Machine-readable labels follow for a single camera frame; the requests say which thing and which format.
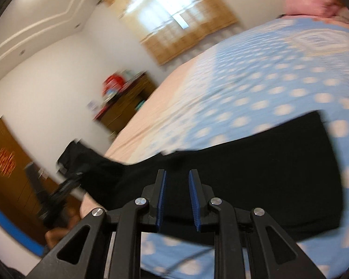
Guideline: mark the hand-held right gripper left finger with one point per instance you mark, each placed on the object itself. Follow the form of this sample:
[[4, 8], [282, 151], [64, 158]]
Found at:
[[162, 200]]

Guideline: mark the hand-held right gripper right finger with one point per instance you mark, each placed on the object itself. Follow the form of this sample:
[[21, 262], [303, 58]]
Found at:
[[194, 203]]

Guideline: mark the black pants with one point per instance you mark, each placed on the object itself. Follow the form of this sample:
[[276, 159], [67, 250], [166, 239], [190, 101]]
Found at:
[[250, 174]]

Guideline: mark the brown wooden door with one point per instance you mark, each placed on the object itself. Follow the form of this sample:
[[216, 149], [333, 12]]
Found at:
[[14, 186]]

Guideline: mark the red door decoration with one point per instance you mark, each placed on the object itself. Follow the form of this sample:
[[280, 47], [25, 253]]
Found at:
[[5, 162]]

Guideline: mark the teal box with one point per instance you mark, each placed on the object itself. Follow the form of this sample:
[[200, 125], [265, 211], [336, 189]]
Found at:
[[139, 105]]

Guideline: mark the brown wooden desk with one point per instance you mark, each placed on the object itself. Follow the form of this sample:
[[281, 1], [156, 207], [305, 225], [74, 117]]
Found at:
[[125, 110]]

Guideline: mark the red gift box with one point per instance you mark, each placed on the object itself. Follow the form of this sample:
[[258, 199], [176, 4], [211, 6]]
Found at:
[[113, 82]]

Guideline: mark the bed with dotted sheet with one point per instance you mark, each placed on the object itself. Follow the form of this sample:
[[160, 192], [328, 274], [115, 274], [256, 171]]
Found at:
[[250, 78]]

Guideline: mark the beige patterned curtain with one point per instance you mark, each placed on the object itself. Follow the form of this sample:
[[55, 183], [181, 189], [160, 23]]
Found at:
[[177, 20]]

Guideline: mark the pink pillow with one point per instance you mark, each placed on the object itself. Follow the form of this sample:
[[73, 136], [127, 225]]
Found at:
[[308, 3]]

